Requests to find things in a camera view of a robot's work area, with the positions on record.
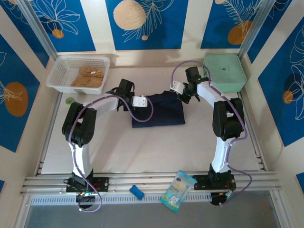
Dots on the white plastic laundry basket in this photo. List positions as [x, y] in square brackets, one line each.
[55, 76]

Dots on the tan t-shirt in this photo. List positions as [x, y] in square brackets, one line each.
[89, 78]

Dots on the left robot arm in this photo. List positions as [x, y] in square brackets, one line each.
[79, 126]

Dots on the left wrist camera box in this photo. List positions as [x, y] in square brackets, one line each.
[139, 101]

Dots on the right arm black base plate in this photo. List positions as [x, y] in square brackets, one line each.
[202, 183]

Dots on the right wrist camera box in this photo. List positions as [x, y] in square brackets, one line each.
[177, 86]

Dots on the green tape roll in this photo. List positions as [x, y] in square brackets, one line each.
[69, 100]

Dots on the wet wipes packet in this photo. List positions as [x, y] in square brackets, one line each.
[178, 190]

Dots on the small blue sponge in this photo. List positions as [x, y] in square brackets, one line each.
[136, 192]

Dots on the aluminium mounting rail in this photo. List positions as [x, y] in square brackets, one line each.
[147, 180]

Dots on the aluminium corner post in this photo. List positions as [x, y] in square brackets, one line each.
[38, 26]
[256, 26]

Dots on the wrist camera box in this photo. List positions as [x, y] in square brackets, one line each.
[177, 86]
[139, 101]

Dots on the mint green zip pouch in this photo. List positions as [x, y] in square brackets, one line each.
[225, 71]

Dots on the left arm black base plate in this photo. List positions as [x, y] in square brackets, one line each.
[104, 184]

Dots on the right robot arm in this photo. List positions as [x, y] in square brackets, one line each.
[228, 118]

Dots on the navy blue t-shirt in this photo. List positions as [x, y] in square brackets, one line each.
[164, 114]

